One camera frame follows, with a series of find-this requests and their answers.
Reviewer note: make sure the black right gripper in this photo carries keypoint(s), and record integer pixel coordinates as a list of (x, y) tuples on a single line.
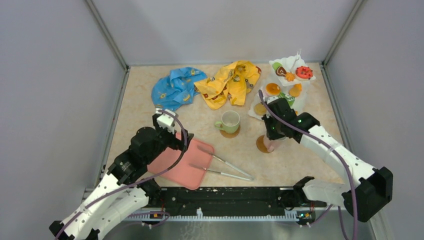
[(267, 118)]

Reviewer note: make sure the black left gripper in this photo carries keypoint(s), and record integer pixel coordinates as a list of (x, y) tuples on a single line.
[(177, 144)]

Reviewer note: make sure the pink cup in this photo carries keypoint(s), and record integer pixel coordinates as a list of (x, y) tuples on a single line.
[(272, 144)]

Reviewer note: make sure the round wooden coaster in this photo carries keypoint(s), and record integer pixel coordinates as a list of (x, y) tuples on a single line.
[(259, 144)]

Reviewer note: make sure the round tan muffin cake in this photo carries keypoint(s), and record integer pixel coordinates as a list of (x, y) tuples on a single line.
[(259, 109)]

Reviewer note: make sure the green cake slice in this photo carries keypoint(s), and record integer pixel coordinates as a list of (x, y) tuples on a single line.
[(290, 99)]

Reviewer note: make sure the yellow orange pastry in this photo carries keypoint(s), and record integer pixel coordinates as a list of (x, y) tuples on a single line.
[(272, 89)]

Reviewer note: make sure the round yellow cracker biscuit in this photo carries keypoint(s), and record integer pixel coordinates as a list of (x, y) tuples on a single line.
[(295, 91)]

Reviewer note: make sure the woven rattan coaster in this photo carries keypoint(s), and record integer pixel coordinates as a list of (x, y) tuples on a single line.
[(230, 135)]

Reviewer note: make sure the green mug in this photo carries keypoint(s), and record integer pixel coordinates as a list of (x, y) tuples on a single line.
[(229, 123)]

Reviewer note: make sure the orange swirl cookie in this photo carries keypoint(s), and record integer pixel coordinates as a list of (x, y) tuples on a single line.
[(290, 77)]

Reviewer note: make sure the metal tongs white handle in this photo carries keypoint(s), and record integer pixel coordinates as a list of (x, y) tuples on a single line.
[(247, 176)]

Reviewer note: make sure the brown heart cookie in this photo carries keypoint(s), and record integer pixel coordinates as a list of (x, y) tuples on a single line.
[(280, 71)]

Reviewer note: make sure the red orange donut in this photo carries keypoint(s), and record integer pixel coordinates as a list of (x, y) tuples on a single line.
[(303, 73)]

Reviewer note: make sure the green round macaron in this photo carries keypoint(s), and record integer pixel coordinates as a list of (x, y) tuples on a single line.
[(276, 65)]

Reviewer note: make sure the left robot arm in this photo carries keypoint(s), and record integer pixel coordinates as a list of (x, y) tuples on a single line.
[(126, 172)]

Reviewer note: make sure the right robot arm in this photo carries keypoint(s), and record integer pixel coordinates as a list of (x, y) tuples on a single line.
[(365, 189)]

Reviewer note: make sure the pink plastic tray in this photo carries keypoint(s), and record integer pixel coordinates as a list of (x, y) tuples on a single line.
[(187, 172)]

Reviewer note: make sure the blue patterned cloth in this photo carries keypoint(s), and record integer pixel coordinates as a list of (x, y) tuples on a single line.
[(176, 89)]

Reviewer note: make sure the white tiered dessert stand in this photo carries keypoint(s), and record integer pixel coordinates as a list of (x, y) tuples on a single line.
[(290, 64)]

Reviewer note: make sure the yellow patterned cloth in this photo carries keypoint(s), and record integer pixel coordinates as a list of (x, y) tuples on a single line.
[(231, 84)]

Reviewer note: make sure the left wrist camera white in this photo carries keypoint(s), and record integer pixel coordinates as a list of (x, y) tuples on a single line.
[(166, 119)]

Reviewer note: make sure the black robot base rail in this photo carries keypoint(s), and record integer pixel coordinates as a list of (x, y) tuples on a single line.
[(230, 201)]

